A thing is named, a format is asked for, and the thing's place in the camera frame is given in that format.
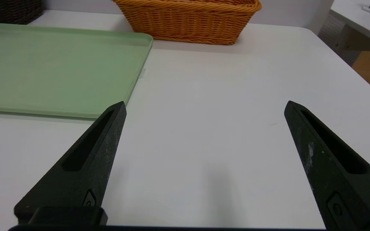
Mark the light green plastic tray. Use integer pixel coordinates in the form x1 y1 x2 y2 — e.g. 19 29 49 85
0 23 154 120

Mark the white side table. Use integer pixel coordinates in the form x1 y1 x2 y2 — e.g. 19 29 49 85
330 0 370 48

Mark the perforated grey table leg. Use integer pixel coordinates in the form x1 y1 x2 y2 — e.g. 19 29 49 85
318 14 362 67

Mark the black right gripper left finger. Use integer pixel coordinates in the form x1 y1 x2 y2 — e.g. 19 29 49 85
14 100 128 225

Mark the orange wicker basket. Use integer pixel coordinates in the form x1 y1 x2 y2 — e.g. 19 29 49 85
112 0 262 46

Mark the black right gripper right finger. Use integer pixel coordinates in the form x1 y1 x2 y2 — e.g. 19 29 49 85
284 100 370 229

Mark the dark brown wicker basket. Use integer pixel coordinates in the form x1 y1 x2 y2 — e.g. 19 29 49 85
0 0 44 25

